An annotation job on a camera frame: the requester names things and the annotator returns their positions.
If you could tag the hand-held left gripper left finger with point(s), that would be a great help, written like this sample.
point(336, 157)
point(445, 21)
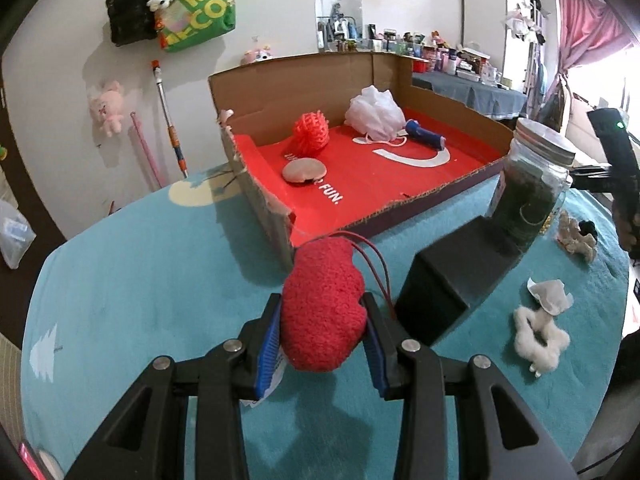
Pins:
point(267, 360)

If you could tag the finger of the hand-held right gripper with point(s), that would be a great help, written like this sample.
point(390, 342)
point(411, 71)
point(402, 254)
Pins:
point(592, 177)

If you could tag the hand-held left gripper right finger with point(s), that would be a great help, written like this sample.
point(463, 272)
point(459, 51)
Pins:
point(377, 365)

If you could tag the black scrunchie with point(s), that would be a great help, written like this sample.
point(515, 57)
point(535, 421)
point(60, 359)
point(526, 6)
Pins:
point(587, 229)

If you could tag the cream crochet scrunchie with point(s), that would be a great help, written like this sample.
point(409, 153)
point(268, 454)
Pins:
point(575, 242)

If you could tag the red fuzzy sponge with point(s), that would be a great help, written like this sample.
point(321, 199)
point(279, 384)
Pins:
point(322, 310)

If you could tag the white fluffy cotton piece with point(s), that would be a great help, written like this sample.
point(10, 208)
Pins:
point(540, 345)

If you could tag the cardboard box with red lining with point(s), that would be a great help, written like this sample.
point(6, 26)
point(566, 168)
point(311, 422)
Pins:
point(370, 180)

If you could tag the beige round powder puff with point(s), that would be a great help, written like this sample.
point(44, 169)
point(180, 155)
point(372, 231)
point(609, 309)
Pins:
point(302, 170)

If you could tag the white mesh bath pouf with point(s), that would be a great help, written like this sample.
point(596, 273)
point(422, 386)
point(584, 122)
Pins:
point(372, 110)

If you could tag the orange mesh bath pouf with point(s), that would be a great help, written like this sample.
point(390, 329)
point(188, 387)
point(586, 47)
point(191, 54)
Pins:
point(311, 132)

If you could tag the glass jar of dark leaves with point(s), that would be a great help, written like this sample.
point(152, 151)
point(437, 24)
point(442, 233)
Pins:
point(525, 195)

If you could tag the floral printed tin box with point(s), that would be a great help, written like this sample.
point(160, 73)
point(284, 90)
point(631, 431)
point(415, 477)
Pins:
point(440, 280)

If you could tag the table with blue cloth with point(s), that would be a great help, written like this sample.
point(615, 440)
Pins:
point(465, 92)

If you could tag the pink curtain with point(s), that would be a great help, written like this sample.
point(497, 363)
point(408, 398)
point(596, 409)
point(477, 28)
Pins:
point(585, 10)

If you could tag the row of cosmetic bottles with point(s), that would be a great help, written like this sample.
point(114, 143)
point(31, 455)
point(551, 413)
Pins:
point(440, 52)

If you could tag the white wardrobe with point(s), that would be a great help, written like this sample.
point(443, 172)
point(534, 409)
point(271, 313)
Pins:
point(480, 15)

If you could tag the pink plastic stick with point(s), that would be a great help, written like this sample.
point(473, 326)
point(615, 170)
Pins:
point(147, 152)

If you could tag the clear plastic bag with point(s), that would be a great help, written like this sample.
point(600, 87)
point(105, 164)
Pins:
point(15, 235)

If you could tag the pink and white plush toy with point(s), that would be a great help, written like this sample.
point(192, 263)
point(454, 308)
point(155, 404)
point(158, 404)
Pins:
point(257, 56)

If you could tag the green tote bag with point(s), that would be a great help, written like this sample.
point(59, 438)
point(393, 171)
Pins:
point(200, 10)

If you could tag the black bag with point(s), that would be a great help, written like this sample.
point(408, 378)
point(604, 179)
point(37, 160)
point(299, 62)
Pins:
point(130, 10)

